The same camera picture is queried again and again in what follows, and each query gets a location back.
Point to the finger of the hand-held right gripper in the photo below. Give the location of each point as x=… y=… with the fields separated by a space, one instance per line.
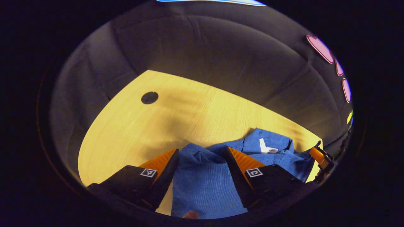
x=318 y=156

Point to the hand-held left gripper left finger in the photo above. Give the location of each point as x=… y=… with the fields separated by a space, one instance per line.
x=165 y=179

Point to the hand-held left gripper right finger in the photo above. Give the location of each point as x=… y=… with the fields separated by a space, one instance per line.
x=238 y=179

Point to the blue button shirt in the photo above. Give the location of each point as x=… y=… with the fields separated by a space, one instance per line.
x=205 y=183

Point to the black backdrop cloth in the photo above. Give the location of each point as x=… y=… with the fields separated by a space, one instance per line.
x=221 y=53

